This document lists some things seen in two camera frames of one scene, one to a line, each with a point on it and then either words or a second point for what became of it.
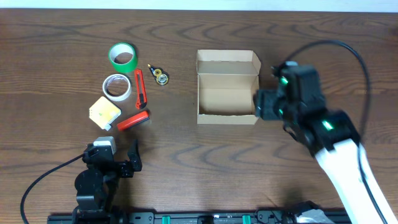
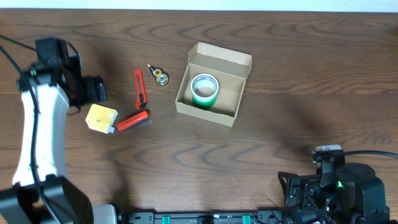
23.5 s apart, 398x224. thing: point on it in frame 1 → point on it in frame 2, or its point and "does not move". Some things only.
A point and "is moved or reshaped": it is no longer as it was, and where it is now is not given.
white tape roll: (117, 87) → (204, 87)
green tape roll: (124, 57) → (206, 104)
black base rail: (200, 218) does not move
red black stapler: (132, 121) does not move
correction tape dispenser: (161, 76) does not move
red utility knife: (140, 97) does not move
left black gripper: (116, 168) → (94, 89)
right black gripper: (267, 104) → (294, 190)
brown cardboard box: (227, 82) is moved or reshaped
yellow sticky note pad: (103, 112) is moved or reshaped
